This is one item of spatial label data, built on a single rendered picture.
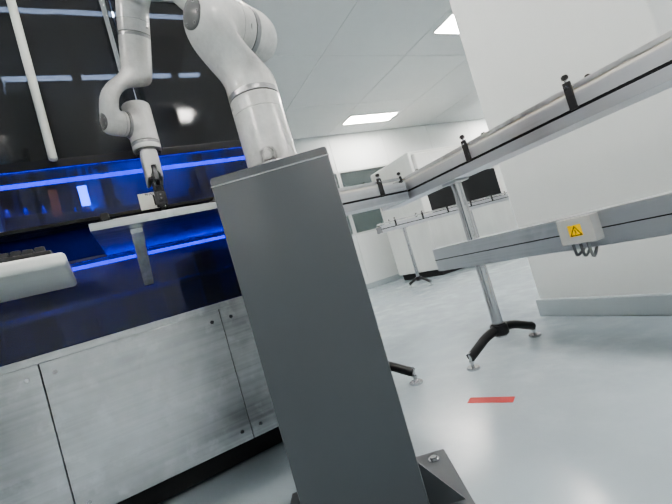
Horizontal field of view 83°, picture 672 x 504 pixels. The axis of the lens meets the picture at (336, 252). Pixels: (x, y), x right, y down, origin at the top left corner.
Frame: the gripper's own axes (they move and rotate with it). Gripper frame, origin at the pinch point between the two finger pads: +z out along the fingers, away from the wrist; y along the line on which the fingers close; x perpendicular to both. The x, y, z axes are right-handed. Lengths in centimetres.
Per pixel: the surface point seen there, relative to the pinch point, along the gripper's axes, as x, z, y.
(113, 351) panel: -25, 42, -19
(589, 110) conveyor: 122, 11, 63
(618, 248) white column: 183, 65, 26
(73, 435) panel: -40, 63, -19
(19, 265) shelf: -31.5, 18.2, 33.6
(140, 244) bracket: -9.2, 14.5, 9.2
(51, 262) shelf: -26.4, 18.8, 33.1
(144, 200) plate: -3.8, -5.7, -18.4
